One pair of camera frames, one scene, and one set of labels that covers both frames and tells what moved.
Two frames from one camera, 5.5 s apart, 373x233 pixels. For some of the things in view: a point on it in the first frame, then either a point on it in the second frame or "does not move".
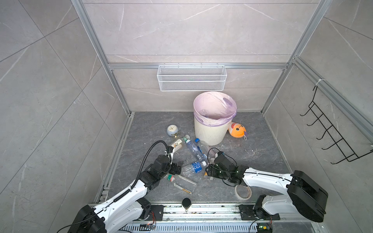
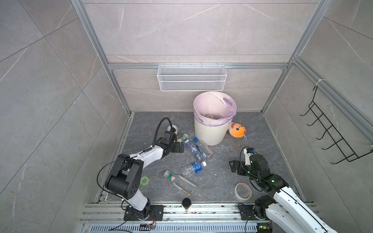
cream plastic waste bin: x=215 y=135 does not move
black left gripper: x=175 y=170 to x=178 y=148
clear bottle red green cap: x=182 y=183 does not move
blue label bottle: x=188 y=170 does not move
